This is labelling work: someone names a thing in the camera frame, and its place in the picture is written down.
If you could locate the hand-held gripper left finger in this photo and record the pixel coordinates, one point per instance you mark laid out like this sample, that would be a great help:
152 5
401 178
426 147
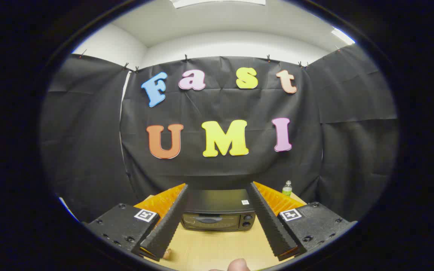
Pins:
166 226

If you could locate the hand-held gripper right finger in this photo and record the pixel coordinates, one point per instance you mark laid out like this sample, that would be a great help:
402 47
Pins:
269 222

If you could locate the black toaster oven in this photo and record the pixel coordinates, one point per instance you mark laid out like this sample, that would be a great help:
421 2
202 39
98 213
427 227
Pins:
217 201

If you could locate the green plastic bottle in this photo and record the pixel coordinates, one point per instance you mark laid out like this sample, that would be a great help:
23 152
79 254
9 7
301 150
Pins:
287 190

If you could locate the small ceiling light panel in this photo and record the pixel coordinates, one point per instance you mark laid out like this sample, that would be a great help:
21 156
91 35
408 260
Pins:
342 36

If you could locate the long ceiling light panel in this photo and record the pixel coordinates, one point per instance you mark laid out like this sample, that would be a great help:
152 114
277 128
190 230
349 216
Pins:
217 2

